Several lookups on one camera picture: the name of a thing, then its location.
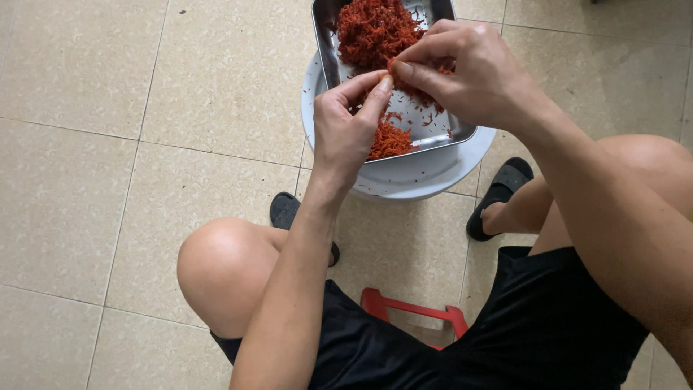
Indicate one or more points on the person's leg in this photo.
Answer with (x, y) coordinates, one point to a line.
(649, 162)
(227, 271)

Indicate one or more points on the person's left hand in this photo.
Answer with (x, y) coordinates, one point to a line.
(341, 132)

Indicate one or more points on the person's right hand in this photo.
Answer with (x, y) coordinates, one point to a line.
(476, 81)

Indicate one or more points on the red plastic stool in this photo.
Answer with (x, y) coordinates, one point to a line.
(390, 309)

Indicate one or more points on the black shorts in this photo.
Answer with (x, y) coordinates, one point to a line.
(541, 336)

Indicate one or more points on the person's left leg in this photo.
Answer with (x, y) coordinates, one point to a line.
(227, 271)

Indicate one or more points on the small heap of orange shreds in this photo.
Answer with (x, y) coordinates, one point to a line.
(390, 141)

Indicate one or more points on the large heap of red shreds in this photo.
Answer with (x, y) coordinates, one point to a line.
(373, 32)

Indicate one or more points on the black slipper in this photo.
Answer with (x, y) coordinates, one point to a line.
(501, 189)
(284, 208)

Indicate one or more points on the white round plastic basin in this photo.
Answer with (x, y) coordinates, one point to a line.
(433, 173)

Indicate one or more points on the person's right leg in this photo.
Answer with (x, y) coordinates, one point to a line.
(649, 162)

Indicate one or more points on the steel rectangular tray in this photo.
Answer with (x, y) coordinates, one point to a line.
(427, 127)

